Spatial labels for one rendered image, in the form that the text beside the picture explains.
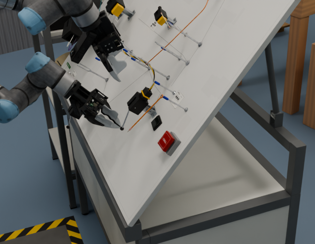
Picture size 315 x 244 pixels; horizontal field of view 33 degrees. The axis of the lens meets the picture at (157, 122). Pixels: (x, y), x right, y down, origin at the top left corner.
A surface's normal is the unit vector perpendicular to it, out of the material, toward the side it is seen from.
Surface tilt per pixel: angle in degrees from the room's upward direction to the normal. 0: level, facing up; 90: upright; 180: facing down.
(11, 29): 90
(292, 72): 90
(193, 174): 0
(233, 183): 0
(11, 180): 0
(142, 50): 50
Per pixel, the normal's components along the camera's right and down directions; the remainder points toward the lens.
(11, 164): -0.04, -0.86
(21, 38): 0.50, 0.42
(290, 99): -0.80, 0.33
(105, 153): -0.74, -0.40
